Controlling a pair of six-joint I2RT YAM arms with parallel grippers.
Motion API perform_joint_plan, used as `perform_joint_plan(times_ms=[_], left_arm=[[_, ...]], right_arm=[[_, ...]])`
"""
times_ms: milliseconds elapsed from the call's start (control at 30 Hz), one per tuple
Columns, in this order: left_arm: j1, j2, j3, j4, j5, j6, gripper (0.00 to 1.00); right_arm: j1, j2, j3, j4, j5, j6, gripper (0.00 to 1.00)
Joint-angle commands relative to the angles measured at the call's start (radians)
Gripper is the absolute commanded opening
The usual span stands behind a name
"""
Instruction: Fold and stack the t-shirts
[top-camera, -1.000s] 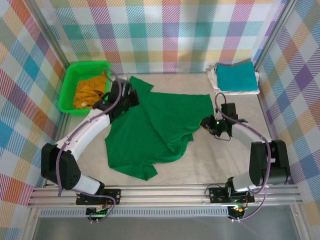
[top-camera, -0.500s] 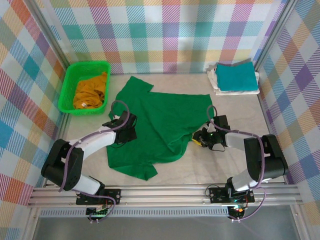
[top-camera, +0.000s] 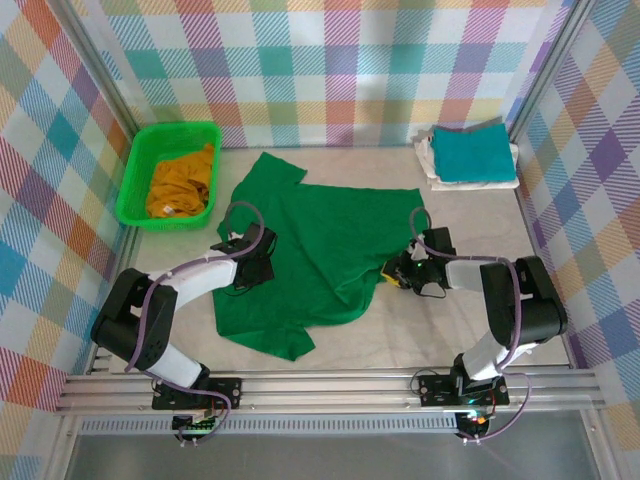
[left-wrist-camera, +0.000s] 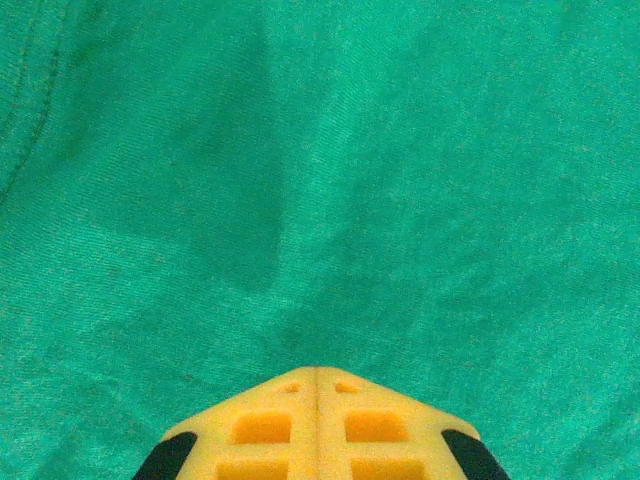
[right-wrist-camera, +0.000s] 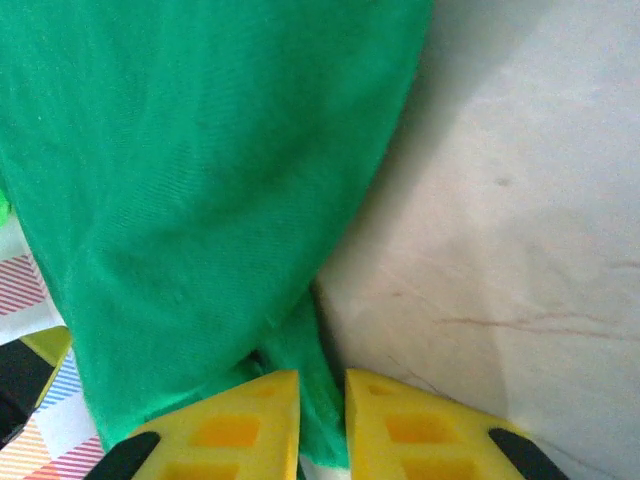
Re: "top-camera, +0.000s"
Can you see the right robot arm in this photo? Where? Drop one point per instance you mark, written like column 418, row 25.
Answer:
column 535, row 300

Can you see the grey folded t-shirt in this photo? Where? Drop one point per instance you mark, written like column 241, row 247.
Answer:
column 487, row 124

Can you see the aluminium frame post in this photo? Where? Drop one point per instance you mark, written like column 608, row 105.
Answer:
column 95, row 70
column 550, row 65

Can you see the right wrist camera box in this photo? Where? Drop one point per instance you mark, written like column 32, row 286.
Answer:
column 417, row 250

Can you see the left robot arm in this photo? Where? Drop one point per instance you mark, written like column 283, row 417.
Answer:
column 135, row 320

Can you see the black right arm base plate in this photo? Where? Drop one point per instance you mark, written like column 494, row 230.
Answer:
column 435, row 390

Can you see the green plastic basket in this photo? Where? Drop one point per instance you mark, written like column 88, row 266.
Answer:
column 131, row 200

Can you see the aluminium side rail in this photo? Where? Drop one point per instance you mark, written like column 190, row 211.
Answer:
column 129, row 252
column 527, row 225

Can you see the right controller board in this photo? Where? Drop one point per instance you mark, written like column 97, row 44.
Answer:
column 475, row 422

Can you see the white folded t-shirt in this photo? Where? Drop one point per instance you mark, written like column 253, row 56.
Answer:
column 470, row 186

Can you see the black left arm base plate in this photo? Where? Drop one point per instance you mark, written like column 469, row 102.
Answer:
column 230, row 390

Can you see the teal folded t-shirt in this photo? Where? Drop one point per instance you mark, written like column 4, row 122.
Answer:
column 472, row 155

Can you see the controller board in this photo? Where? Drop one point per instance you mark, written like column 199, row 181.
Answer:
column 192, row 425
column 475, row 422

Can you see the left controller board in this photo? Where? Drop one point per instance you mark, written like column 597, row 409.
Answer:
column 192, row 425

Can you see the green t-shirt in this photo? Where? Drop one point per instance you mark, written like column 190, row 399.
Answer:
column 320, row 240

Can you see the aluminium mounting rail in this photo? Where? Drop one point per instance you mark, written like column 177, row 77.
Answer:
column 325, row 392

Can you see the yellow t-shirt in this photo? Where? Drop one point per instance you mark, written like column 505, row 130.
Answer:
column 175, row 192

